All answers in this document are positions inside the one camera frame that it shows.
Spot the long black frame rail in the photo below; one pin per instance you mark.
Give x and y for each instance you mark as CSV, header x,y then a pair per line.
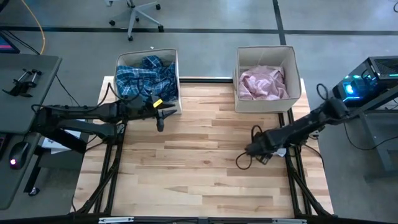
x,y
168,220

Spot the black aluminium frame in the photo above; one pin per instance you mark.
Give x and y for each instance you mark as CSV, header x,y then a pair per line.
x,y
107,174
298,183

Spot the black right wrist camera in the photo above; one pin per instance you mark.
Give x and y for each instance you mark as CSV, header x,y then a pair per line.
x,y
263,160

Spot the beige fabric bin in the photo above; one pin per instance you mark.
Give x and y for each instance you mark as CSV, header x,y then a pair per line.
x,y
133,59
264,56

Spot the white paper sheet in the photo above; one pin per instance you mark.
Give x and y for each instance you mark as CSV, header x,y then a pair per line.
x,y
51,144

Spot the computer monitor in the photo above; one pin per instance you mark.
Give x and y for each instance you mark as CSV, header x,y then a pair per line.
x,y
6,45

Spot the black computer with blue lights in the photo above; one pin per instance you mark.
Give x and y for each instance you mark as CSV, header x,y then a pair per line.
x,y
382,71

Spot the black clamp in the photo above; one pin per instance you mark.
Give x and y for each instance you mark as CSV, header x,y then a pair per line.
x,y
23,85

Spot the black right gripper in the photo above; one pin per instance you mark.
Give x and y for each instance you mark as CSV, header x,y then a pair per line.
x,y
268,143

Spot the dark blue patterned garment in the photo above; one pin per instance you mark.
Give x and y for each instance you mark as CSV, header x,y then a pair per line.
x,y
146,81

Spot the short black frame rail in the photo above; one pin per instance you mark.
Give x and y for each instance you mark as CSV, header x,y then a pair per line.
x,y
205,80

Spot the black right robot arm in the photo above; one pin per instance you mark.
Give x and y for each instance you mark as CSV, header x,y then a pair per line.
x,y
311,123

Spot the black computer mouse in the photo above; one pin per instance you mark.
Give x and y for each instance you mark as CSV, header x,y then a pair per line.
x,y
18,154

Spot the silver bracket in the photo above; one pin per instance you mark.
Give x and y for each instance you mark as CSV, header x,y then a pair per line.
x,y
116,220
289,221

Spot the pink checked garment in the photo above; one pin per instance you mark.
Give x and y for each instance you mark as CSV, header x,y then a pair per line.
x,y
264,84

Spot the white office chair base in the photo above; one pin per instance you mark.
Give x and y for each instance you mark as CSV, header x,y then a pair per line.
x,y
134,15

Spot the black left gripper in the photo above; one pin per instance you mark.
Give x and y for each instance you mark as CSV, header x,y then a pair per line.
x,y
144,109

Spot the white tag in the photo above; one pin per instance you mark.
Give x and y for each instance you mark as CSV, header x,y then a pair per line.
x,y
280,152

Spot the yellow label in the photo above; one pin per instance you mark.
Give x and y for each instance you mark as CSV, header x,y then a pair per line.
x,y
157,103

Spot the grey desk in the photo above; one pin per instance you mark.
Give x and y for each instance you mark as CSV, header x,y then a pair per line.
x,y
15,109

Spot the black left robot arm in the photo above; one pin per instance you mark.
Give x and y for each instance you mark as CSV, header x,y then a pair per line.
x,y
77,112

